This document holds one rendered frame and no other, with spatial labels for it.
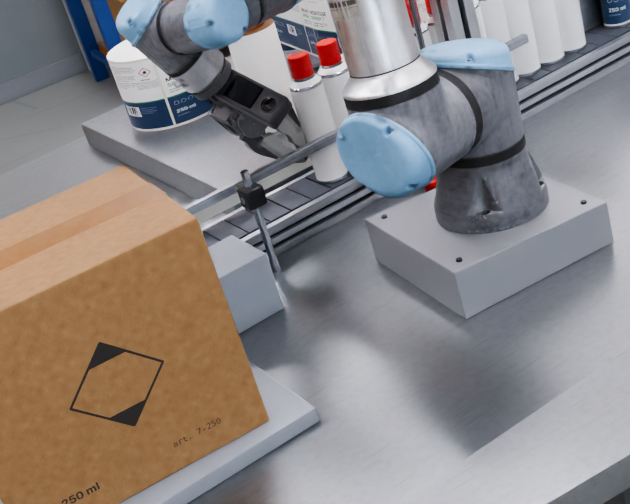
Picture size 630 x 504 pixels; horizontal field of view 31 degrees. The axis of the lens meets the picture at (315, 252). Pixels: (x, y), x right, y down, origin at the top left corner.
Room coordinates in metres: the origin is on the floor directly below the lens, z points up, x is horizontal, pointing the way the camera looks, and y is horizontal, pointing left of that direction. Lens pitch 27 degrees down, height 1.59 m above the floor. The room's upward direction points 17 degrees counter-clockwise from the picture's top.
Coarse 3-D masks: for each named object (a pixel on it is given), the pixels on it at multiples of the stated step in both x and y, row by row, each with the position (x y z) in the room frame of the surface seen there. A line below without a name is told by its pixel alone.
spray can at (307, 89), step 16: (304, 64) 1.64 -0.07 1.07; (304, 80) 1.64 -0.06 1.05; (320, 80) 1.64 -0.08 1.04; (304, 96) 1.63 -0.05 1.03; (320, 96) 1.63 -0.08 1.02; (304, 112) 1.63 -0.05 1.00; (320, 112) 1.63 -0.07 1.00; (304, 128) 1.64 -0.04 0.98; (320, 128) 1.63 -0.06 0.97; (336, 144) 1.64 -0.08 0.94; (320, 160) 1.63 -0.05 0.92; (336, 160) 1.63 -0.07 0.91; (320, 176) 1.64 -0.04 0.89; (336, 176) 1.63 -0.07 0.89
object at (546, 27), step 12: (528, 0) 1.84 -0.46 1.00; (540, 0) 1.83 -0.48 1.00; (552, 0) 1.84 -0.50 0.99; (540, 12) 1.84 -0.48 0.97; (552, 12) 1.84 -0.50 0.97; (540, 24) 1.84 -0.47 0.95; (552, 24) 1.84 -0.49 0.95; (540, 36) 1.84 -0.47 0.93; (552, 36) 1.83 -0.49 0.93; (540, 48) 1.84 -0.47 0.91; (552, 48) 1.83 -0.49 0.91; (540, 60) 1.84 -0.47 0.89; (552, 60) 1.83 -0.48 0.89
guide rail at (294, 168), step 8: (288, 168) 1.67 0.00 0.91; (296, 168) 1.67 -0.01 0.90; (304, 168) 1.68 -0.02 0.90; (272, 176) 1.66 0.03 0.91; (280, 176) 1.66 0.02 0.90; (288, 176) 1.67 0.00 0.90; (264, 184) 1.65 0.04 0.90; (272, 184) 1.65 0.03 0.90; (224, 200) 1.62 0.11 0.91; (232, 200) 1.62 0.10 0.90; (208, 208) 1.61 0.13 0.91; (216, 208) 1.61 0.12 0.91; (224, 208) 1.62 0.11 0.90; (200, 216) 1.60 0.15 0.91; (208, 216) 1.60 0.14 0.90
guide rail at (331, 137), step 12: (336, 132) 1.62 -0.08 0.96; (312, 144) 1.60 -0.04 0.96; (324, 144) 1.61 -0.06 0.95; (288, 156) 1.59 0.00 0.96; (300, 156) 1.59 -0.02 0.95; (264, 168) 1.57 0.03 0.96; (276, 168) 1.57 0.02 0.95; (240, 180) 1.55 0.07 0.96; (252, 180) 1.56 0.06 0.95; (216, 192) 1.53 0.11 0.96; (228, 192) 1.54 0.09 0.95; (192, 204) 1.52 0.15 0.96; (204, 204) 1.52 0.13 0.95
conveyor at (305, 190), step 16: (592, 32) 1.93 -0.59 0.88; (608, 32) 1.90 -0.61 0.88; (624, 32) 1.88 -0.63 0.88; (592, 48) 1.85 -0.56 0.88; (560, 64) 1.82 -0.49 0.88; (528, 80) 1.80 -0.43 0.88; (352, 176) 1.63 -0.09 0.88; (288, 192) 1.65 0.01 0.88; (304, 192) 1.63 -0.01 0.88; (320, 192) 1.61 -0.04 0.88; (272, 208) 1.61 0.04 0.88; (288, 208) 1.59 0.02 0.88; (224, 224) 1.60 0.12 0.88; (240, 224) 1.58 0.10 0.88; (256, 224) 1.57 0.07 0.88; (208, 240) 1.56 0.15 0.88
